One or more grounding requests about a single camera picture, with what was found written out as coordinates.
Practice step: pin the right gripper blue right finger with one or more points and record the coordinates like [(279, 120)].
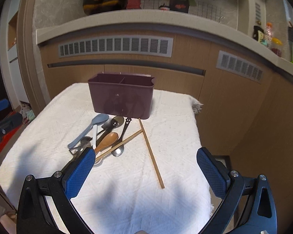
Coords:
[(214, 171)]

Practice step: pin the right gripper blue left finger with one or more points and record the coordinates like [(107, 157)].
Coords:
[(76, 172)]

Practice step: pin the white ceramic spoon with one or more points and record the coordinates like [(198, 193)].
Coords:
[(94, 139)]

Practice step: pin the small dark metal spoon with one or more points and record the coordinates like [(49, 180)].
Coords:
[(84, 143)]

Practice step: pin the smiley handle black spoon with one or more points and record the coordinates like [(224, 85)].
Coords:
[(118, 152)]

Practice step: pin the brown wooden spoon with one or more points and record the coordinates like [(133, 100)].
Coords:
[(106, 142)]

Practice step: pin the light blue plastic spoon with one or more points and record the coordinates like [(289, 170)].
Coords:
[(97, 120)]

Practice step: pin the long wooden chopstick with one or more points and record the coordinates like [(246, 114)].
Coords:
[(152, 155)]

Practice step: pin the dark translucent plastic spoon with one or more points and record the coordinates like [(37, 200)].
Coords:
[(116, 122)]

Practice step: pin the black shovel shaped spoon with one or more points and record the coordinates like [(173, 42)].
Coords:
[(101, 134)]

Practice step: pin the white textured table cloth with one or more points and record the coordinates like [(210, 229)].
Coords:
[(123, 195)]

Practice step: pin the maroon plastic utensil holder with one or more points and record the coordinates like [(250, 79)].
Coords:
[(128, 95)]

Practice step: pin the small grey vent grille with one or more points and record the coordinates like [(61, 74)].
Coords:
[(239, 66)]

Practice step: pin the long grey vent grille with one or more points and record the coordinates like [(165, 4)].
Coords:
[(127, 44)]

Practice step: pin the yellow lid chili jar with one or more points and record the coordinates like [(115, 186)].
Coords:
[(276, 46)]

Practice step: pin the dark soy sauce bottle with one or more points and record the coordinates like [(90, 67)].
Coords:
[(258, 32)]

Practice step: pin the orange cap clear bottle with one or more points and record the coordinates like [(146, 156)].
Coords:
[(268, 33)]

